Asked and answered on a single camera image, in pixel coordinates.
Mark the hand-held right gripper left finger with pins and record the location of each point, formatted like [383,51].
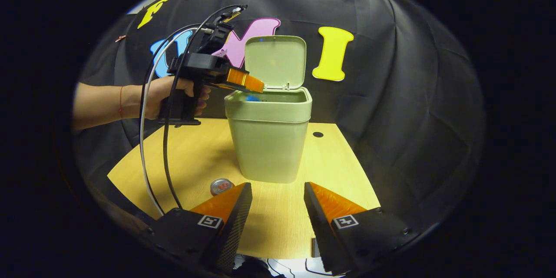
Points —
[234,226]

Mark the red pop can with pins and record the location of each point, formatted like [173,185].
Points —
[221,186]

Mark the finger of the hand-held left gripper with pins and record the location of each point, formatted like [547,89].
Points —
[245,81]

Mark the blue paper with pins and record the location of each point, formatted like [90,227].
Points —
[253,98]

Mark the copper backdrop clip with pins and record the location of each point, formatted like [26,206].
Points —
[120,38]

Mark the green desktop garbage bin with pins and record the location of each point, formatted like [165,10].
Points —
[269,147]

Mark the black backdrop cloth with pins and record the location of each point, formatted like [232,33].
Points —
[391,95]

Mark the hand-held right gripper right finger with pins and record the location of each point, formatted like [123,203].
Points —
[321,226]

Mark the wooden desktop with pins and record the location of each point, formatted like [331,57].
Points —
[195,160]

